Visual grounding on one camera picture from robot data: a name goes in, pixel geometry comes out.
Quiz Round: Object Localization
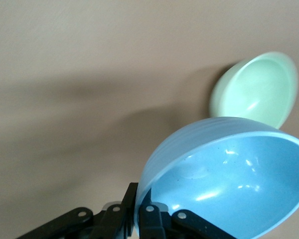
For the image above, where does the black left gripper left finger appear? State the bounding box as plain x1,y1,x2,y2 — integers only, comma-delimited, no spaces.
16,182,139,239

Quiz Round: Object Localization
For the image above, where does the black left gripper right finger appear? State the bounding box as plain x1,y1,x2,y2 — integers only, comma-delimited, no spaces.
139,191,238,239

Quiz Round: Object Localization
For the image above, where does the blue bowl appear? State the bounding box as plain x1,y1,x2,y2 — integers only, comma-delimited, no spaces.
134,116,299,239

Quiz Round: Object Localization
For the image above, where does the green bowl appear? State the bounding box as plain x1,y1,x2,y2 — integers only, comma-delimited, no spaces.
209,51,299,130

